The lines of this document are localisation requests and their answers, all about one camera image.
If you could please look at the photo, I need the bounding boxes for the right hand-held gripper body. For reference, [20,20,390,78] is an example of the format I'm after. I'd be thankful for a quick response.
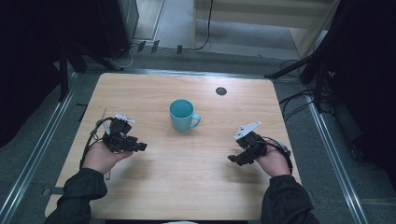
[233,120,269,165]

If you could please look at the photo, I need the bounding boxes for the person's right hand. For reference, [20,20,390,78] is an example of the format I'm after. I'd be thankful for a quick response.
[255,144,292,178]

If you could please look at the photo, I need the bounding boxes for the person's left hand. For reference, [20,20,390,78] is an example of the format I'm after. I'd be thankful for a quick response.
[81,141,134,175]

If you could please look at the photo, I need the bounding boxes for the left hand-held gripper cable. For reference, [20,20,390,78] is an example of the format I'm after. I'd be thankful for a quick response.
[79,117,115,170]

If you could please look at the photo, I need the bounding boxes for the teal mug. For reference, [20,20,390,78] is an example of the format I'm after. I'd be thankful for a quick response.
[168,98,202,133]

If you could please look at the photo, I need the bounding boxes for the right hand-held gripper cable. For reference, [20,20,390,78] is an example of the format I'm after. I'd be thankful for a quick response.
[261,135,294,175]

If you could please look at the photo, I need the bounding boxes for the light wooden partition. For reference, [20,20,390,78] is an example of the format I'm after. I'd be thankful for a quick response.
[191,0,341,60]

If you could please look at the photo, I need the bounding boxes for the black metal stand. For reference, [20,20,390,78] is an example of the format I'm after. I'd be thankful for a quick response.
[264,46,335,114]
[57,43,120,103]

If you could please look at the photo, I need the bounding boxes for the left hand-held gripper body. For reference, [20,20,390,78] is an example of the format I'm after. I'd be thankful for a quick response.
[101,113,140,154]

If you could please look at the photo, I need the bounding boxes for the dark curtain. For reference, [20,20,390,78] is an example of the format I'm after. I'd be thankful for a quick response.
[323,0,396,181]
[0,0,101,149]

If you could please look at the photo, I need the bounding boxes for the hand-held gripper cable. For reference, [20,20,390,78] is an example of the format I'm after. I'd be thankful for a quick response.
[261,135,294,175]
[79,117,115,170]

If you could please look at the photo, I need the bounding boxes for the black hanging cable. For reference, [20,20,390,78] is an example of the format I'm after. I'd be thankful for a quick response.
[182,0,215,52]

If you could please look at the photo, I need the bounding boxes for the black cabinet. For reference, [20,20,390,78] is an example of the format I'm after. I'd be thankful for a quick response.
[95,0,140,60]

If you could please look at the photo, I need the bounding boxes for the white floor cable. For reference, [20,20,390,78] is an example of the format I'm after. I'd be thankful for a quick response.
[107,45,134,71]

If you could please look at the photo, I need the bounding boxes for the metal floor rail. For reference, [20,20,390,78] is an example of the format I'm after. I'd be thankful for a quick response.
[0,72,78,224]
[305,92,371,224]

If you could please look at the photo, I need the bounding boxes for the black floor cables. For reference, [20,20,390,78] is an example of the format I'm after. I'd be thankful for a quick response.
[278,89,316,121]

